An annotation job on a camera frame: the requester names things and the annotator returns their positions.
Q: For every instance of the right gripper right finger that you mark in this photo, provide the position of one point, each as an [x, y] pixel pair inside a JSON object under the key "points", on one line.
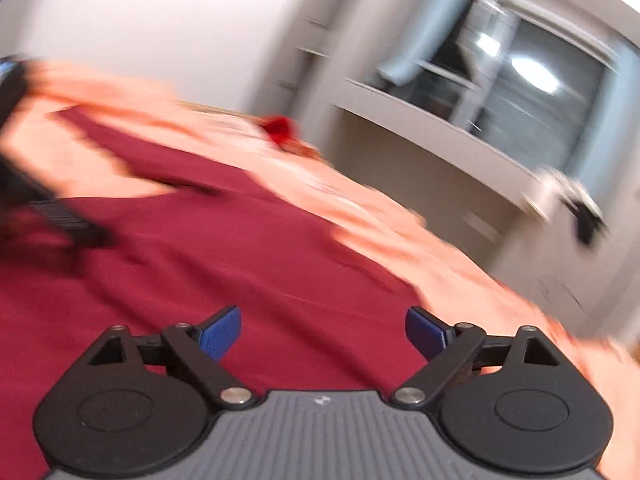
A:
{"points": [[504, 404]]}

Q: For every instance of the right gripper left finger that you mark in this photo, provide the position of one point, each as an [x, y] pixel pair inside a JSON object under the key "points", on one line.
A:
{"points": [[134, 405]]}

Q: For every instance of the dark red knit garment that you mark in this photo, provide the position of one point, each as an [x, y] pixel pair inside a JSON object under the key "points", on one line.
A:
{"points": [[315, 314]]}

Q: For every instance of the orange bed cover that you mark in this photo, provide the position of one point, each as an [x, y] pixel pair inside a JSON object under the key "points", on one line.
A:
{"points": [[366, 221]]}

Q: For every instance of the black cloth on ledge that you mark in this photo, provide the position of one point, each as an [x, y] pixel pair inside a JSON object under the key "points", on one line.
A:
{"points": [[589, 222]]}

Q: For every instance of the grey built-in cabinet unit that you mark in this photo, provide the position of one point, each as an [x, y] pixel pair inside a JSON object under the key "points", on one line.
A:
{"points": [[471, 194]]}

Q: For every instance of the white cloth on ledge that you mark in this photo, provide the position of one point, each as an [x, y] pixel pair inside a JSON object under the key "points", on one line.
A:
{"points": [[550, 187]]}

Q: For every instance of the bright red cloth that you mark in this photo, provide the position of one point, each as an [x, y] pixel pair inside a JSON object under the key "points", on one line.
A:
{"points": [[281, 130]]}

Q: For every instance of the light blue curtain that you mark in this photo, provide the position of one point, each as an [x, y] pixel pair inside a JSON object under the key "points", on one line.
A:
{"points": [[427, 31]]}

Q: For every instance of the window with metal frame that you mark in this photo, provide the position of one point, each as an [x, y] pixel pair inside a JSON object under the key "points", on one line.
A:
{"points": [[511, 79]]}

